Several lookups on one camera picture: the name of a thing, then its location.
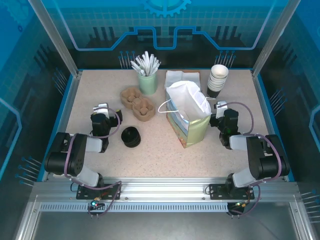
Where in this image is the green paper takeout bag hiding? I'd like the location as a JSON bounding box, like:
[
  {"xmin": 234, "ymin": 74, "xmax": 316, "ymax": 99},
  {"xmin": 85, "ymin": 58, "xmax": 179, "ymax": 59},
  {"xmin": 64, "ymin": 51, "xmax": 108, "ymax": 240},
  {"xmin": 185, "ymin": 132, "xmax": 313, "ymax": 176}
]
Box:
[{"xmin": 157, "ymin": 80, "xmax": 213, "ymax": 150}]

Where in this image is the stack of paper cups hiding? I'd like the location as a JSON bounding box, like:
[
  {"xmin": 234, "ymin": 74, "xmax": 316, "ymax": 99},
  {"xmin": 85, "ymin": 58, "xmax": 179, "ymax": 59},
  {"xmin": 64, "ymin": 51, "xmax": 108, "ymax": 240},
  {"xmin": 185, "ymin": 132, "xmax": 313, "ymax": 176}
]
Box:
[{"xmin": 206, "ymin": 73, "xmax": 228, "ymax": 99}]

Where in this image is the green straw holder cup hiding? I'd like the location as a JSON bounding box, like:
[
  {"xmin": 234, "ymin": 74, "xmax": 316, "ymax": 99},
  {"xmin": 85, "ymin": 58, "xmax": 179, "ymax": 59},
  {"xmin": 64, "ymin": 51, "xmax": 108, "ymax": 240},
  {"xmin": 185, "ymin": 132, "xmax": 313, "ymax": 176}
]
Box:
[{"xmin": 138, "ymin": 71, "xmax": 158, "ymax": 96}]

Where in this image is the white paper napkin stack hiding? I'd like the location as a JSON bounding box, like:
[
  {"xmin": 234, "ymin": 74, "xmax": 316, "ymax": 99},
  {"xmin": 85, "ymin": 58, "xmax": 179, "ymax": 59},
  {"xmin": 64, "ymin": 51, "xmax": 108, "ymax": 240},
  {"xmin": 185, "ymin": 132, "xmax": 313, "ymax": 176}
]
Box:
[{"xmin": 163, "ymin": 70, "xmax": 201, "ymax": 91}]

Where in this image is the small LED circuit board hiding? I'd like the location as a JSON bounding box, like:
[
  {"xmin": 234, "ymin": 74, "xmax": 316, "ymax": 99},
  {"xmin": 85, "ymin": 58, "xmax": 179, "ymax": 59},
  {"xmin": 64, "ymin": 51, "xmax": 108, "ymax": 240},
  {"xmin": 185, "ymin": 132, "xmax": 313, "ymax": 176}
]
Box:
[
  {"xmin": 231, "ymin": 199, "xmax": 248, "ymax": 210},
  {"xmin": 89, "ymin": 197, "xmax": 105, "ymax": 211}
]

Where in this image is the grey metal tray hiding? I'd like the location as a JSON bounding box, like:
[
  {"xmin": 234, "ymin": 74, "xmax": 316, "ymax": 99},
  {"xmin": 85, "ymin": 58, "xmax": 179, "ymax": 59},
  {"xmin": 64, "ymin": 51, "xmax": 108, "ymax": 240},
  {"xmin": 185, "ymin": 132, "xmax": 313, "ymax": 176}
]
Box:
[{"xmin": 13, "ymin": 199, "xmax": 320, "ymax": 240}]

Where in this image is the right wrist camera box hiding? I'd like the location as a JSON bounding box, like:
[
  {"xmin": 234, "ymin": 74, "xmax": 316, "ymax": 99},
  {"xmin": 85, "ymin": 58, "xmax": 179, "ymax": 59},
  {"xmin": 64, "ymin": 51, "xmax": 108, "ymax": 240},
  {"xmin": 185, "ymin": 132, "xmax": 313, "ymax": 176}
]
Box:
[{"xmin": 214, "ymin": 100, "xmax": 229, "ymax": 119}]

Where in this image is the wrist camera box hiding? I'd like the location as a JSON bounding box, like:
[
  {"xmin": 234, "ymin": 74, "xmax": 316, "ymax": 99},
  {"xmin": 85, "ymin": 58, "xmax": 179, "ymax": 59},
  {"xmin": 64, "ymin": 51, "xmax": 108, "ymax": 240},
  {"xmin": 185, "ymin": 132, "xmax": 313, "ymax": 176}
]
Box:
[
  {"xmin": 92, "ymin": 102, "xmax": 111, "ymax": 117},
  {"xmin": 214, "ymin": 100, "xmax": 229, "ymax": 119}
]

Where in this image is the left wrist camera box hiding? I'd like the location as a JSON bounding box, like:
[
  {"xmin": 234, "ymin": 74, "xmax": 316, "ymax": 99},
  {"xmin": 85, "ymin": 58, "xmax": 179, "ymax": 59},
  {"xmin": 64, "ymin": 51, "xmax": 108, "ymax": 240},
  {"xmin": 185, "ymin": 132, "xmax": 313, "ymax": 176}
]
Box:
[{"xmin": 92, "ymin": 102, "xmax": 111, "ymax": 117}]

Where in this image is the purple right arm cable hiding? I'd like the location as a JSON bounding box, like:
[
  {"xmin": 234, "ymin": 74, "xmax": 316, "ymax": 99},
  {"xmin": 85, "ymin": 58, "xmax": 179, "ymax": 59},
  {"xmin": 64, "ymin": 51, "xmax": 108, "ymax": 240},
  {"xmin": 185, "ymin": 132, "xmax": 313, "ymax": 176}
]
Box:
[{"xmin": 224, "ymin": 101, "xmax": 285, "ymax": 218}]

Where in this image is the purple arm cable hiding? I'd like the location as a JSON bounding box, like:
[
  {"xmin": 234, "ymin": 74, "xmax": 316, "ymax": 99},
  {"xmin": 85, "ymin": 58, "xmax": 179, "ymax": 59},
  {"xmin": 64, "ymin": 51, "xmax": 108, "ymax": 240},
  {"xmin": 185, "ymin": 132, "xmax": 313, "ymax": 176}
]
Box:
[
  {"xmin": 63, "ymin": 107, "xmax": 124, "ymax": 219},
  {"xmin": 224, "ymin": 101, "xmax": 285, "ymax": 218}
]

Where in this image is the blue table border frame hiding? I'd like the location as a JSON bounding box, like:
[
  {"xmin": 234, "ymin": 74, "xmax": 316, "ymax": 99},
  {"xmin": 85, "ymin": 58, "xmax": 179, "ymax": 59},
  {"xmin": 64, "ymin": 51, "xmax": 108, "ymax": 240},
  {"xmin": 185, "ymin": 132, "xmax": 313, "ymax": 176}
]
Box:
[{"xmin": 41, "ymin": 68, "xmax": 292, "ymax": 183}]

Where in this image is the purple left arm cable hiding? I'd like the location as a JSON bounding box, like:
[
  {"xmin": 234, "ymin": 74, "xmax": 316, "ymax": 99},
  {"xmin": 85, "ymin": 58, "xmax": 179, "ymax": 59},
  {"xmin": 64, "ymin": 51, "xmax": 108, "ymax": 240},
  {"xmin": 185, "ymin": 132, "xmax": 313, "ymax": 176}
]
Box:
[{"xmin": 63, "ymin": 107, "xmax": 124, "ymax": 219}]

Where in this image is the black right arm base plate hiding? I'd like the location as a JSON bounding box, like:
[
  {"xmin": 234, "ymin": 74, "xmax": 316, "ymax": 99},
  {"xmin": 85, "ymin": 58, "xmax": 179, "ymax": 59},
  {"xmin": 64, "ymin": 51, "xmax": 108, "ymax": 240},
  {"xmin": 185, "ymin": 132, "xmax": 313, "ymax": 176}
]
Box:
[{"xmin": 208, "ymin": 183, "xmax": 255, "ymax": 200}]

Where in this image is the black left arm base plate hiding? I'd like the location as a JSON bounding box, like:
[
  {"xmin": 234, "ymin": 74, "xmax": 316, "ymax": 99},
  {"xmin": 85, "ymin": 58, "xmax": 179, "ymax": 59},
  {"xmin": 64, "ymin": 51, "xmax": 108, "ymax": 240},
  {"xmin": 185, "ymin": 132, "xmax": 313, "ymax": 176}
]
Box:
[{"xmin": 75, "ymin": 183, "xmax": 123, "ymax": 201}]

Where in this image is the aluminium mounting rail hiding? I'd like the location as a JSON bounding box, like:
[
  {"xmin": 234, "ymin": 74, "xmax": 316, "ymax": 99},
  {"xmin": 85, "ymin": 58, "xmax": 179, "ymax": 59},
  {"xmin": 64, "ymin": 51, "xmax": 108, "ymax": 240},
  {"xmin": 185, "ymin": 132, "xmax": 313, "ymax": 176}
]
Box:
[{"xmin": 29, "ymin": 176, "xmax": 300, "ymax": 203}]

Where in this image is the grey slotted cable duct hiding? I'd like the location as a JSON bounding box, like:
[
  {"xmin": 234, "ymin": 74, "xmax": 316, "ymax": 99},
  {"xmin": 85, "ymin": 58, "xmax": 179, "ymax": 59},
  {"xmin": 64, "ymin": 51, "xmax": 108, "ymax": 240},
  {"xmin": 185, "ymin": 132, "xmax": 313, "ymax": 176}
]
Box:
[{"xmin": 39, "ymin": 202, "xmax": 230, "ymax": 213}]

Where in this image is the right aluminium frame post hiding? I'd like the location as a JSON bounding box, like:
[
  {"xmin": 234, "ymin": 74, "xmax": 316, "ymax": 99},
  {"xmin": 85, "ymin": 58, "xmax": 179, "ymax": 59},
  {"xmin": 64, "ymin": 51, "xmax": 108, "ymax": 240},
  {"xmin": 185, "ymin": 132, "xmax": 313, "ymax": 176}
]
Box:
[{"xmin": 250, "ymin": 0, "xmax": 304, "ymax": 79}]

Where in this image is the aluminium frame post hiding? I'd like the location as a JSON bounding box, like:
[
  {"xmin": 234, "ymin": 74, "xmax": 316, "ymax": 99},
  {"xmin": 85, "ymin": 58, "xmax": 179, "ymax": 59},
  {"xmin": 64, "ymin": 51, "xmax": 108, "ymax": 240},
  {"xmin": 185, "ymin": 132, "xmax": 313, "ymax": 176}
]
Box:
[
  {"xmin": 26, "ymin": 0, "xmax": 84, "ymax": 79},
  {"xmin": 250, "ymin": 0, "xmax": 304, "ymax": 79}
]

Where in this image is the left aluminium frame post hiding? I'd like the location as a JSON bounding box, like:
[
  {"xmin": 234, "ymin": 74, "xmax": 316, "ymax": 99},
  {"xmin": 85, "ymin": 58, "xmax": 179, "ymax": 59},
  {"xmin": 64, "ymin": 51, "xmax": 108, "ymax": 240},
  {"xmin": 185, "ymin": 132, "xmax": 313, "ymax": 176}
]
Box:
[{"xmin": 26, "ymin": 0, "xmax": 84, "ymax": 79}]

